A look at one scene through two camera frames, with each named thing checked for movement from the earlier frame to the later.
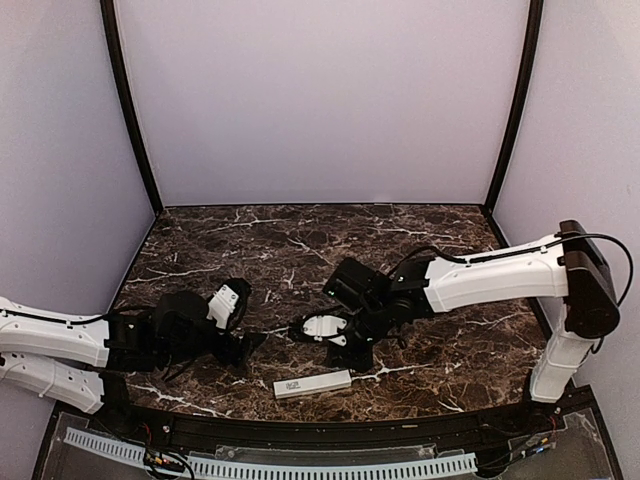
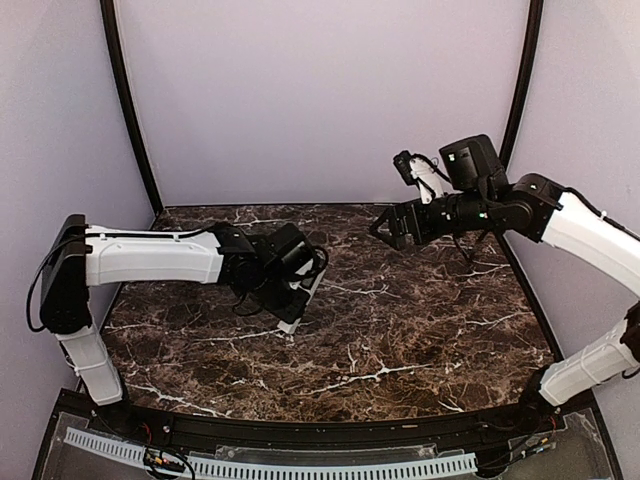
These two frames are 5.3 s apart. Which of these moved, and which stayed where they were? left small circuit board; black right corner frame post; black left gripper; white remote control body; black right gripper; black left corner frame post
Moved: black right gripper; black left gripper; white remote control body
Stayed: black left corner frame post; black right corner frame post; left small circuit board
